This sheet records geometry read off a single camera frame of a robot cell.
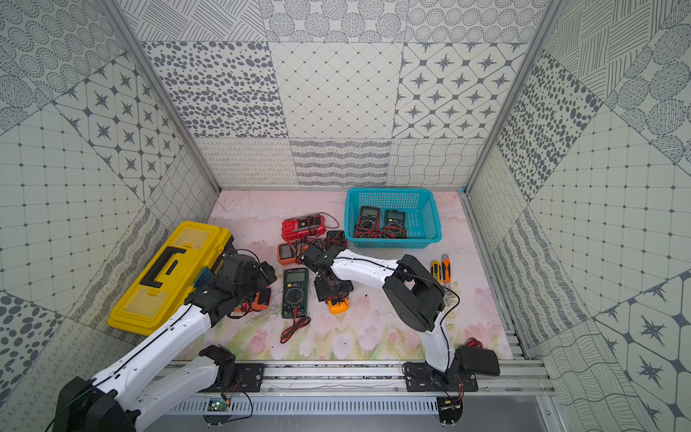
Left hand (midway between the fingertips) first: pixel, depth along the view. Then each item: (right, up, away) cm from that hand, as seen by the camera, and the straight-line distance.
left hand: (263, 270), depth 83 cm
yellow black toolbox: (-25, -2, -8) cm, 27 cm away
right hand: (+23, -9, +5) cm, 25 cm away
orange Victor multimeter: (+4, +3, +13) cm, 14 cm away
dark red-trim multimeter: (+35, +14, +22) cm, 43 cm away
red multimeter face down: (+9, +12, +19) cm, 24 cm away
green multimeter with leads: (+45, +13, +22) cm, 52 cm away
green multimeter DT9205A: (+9, -9, +5) cm, 14 cm away
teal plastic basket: (+57, +19, +28) cm, 66 cm away
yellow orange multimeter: (+24, -12, +1) cm, 27 cm away
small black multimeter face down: (+21, +9, +18) cm, 29 cm away
